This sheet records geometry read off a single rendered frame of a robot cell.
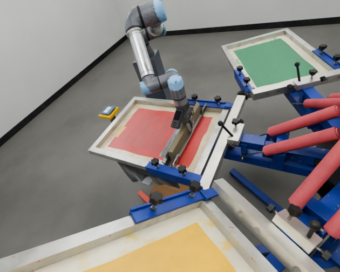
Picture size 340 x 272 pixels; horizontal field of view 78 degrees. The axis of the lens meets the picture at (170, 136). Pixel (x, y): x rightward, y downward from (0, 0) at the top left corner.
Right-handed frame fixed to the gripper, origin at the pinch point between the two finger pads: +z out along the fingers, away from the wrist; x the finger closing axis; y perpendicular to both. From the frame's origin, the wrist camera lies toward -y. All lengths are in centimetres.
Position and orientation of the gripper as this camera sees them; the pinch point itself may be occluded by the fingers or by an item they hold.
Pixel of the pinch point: (187, 131)
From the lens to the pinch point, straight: 126.3
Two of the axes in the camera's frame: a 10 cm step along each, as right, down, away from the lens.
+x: -8.6, -1.6, 4.8
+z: 2.5, 6.8, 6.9
